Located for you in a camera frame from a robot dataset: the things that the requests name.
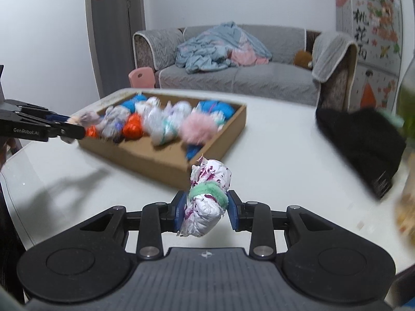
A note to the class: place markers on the brown plush toy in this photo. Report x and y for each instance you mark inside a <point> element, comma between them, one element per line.
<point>302,59</point>

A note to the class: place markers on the grey knitted armrest cover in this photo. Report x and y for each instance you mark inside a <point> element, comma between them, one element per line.
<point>162,43</point>
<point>330,55</point>

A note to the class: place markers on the small orange bundle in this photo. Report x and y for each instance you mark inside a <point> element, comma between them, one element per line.
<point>91,132</point>

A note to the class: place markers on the blue sock roll pink band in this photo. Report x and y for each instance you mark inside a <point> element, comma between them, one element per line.
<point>215,110</point>

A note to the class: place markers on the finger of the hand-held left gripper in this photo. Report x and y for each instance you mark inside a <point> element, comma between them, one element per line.
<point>60,117</point>
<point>68,132</point>

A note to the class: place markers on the green glass container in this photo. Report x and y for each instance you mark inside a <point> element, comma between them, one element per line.
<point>408,103</point>

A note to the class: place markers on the pale fuzzy bundle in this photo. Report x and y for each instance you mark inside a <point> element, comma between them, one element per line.
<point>86,120</point>

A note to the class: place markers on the white plastic bundle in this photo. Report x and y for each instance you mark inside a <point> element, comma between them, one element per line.
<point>178,110</point>

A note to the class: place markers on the pink fuzzy pompom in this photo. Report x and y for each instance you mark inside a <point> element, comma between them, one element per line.
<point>198,128</point>

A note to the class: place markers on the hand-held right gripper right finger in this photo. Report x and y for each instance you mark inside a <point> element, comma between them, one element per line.
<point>234,210</point>

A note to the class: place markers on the white cabinet floral stickers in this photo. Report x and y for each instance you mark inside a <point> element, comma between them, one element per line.
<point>373,71</point>

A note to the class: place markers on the blue grey sock roll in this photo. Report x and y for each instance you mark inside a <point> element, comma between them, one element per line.
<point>194,152</point>

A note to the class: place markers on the blue white sock roll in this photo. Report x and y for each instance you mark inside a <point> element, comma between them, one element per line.
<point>136,103</point>

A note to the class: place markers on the pink plastic child chair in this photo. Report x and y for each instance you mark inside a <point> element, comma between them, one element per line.
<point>141,77</point>

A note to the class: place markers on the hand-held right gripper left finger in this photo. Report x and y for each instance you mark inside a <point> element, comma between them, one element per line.
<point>180,209</point>

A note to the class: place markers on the white bundle green fuzzy band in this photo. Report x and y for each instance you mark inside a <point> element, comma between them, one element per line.
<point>207,188</point>

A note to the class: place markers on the yellow blurry object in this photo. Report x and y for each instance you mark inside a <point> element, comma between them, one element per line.
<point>407,201</point>

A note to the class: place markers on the grey door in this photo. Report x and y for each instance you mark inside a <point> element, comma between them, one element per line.
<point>113,39</point>

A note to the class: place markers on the clear plastic bag bundle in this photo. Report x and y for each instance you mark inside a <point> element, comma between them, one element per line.
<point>159,126</point>

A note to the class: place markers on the black knitted cloth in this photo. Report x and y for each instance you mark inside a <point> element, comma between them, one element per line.
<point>360,142</point>

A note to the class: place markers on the grey cloth bundle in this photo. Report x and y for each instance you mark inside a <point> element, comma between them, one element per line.
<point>113,123</point>

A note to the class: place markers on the shallow cardboard box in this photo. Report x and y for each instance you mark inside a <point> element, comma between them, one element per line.
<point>146,162</point>

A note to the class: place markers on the grey sofa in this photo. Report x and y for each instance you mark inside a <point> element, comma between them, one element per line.
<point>259,81</point>

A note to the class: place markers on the light blue pink blanket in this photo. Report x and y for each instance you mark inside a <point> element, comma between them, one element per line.
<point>207,48</point>

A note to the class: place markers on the dark clothing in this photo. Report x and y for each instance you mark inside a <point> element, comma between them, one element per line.
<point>9,249</point>

